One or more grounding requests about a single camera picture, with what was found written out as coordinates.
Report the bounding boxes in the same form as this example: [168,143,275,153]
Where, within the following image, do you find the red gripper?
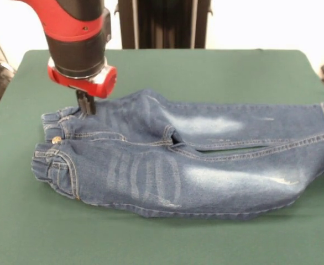
[46,57,118,115]

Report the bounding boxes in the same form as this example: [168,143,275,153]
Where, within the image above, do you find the blue denim jeans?
[30,88,324,221]

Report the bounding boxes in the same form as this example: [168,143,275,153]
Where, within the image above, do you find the dark green table cloth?
[0,49,324,265]

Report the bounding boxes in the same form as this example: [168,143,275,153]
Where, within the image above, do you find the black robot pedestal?
[114,0,214,50]

